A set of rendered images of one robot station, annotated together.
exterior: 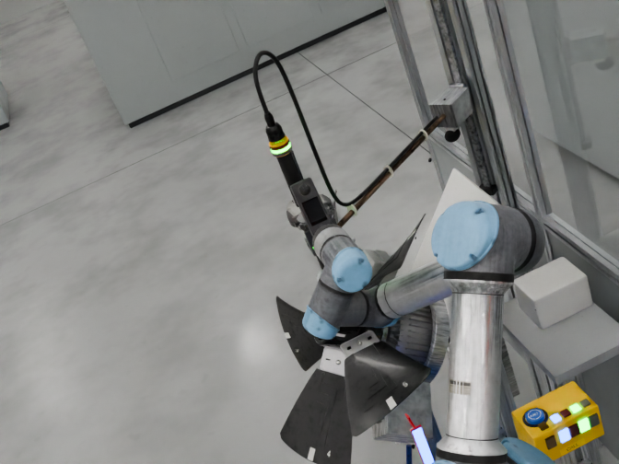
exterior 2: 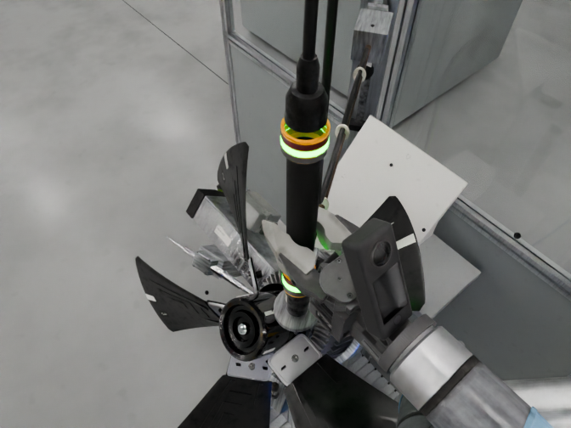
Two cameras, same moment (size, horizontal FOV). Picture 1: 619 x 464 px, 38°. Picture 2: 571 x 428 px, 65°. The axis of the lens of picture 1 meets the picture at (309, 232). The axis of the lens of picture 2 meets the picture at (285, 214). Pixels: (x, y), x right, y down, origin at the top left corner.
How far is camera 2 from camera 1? 158 cm
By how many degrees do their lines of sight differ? 33
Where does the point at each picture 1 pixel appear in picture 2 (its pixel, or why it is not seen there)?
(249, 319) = (34, 179)
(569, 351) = (430, 288)
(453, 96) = (381, 22)
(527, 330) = not seen: hidden behind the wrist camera
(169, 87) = not seen: outside the picture
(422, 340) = not seen: hidden behind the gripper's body
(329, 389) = (240, 398)
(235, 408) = (35, 267)
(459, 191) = (383, 146)
